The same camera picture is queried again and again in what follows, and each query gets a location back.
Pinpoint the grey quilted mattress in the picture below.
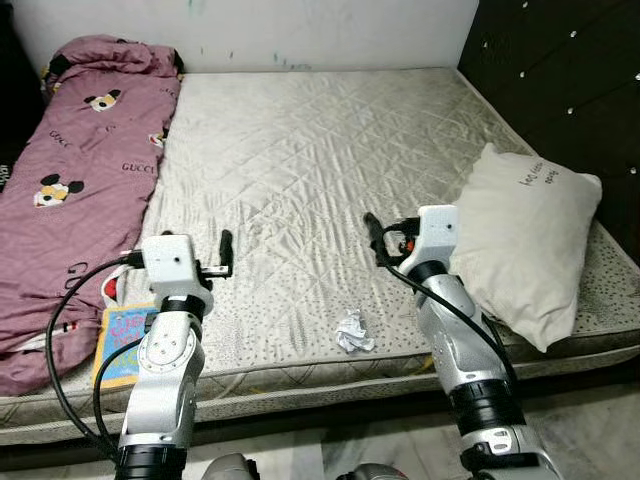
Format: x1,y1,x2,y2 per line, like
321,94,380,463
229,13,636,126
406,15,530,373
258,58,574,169
0,65,640,446

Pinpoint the grey robot leg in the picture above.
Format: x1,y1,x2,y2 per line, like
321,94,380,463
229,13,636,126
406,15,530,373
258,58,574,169
335,463,411,480
200,453,263,480

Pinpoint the cream pillow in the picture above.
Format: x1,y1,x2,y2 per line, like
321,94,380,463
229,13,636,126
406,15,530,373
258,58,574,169
450,143,604,353

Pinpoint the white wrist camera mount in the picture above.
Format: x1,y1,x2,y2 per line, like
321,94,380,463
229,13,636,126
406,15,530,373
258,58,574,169
398,205,461,276
140,233,213,313

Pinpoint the white paper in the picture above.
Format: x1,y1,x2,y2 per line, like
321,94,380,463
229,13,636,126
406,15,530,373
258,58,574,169
334,310,376,353

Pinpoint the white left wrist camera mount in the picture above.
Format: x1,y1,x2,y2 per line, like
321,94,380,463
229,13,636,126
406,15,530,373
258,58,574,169
140,233,213,313

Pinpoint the grey right robot leg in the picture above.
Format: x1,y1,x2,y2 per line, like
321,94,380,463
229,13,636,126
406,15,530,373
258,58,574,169
335,463,411,480

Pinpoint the grey left robot leg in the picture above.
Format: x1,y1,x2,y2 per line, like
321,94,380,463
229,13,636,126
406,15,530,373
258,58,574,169
200,453,263,480

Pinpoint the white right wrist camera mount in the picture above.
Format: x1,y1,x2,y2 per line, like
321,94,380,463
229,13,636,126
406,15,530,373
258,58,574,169
398,205,461,276

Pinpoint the black bed frame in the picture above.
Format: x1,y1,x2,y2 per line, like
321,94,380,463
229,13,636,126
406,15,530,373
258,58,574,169
0,345,640,473

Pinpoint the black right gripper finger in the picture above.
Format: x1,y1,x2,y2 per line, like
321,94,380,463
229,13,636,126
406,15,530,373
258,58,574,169
363,212,393,263

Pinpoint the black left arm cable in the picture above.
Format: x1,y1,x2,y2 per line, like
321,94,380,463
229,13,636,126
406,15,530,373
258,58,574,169
45,253,147,466

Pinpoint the black tufted headboard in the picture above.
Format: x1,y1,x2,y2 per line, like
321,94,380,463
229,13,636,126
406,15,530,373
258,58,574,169
458,0,640,266

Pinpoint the blue yellow children's book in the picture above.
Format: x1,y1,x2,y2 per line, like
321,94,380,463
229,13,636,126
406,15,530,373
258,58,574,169
90,303,161,389

